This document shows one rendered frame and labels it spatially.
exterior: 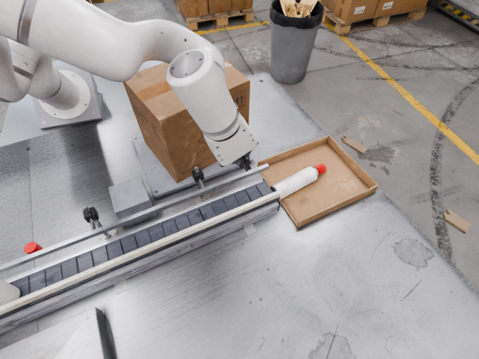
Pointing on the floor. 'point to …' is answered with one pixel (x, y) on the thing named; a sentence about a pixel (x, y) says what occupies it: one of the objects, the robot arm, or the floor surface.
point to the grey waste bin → (291, 52)
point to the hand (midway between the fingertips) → (244, 162)
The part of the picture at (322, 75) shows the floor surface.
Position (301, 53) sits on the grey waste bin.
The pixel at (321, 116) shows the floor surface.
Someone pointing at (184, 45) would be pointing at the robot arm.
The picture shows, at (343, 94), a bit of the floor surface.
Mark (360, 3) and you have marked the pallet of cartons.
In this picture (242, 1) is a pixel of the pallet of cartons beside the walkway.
